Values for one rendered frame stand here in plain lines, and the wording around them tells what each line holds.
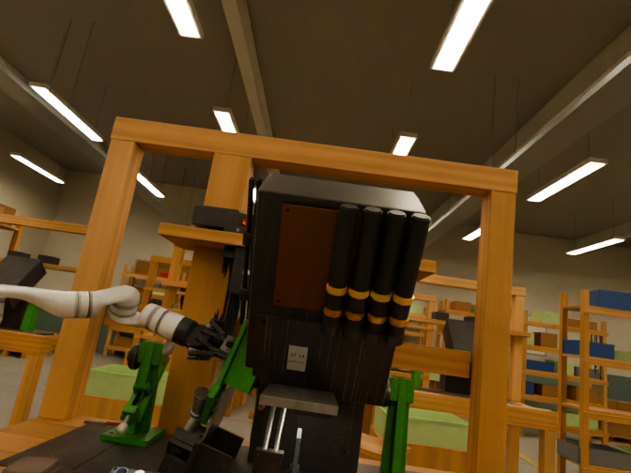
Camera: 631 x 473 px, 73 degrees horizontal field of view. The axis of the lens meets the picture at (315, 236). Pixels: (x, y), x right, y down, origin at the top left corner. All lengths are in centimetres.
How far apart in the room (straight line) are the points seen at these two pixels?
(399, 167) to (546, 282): 1135
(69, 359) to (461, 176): 148
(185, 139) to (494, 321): 127
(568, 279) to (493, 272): 1154
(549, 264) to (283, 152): 1169
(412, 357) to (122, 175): 122
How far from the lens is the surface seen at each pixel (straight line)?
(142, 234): 1228
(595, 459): 615
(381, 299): 92
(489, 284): 159
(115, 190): 170
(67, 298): 125
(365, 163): 159
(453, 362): 163
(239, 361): 111
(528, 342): 905
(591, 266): 1351
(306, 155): 159
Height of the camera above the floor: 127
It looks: 12 degrees up
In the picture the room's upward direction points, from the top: 8 degrees clockwise
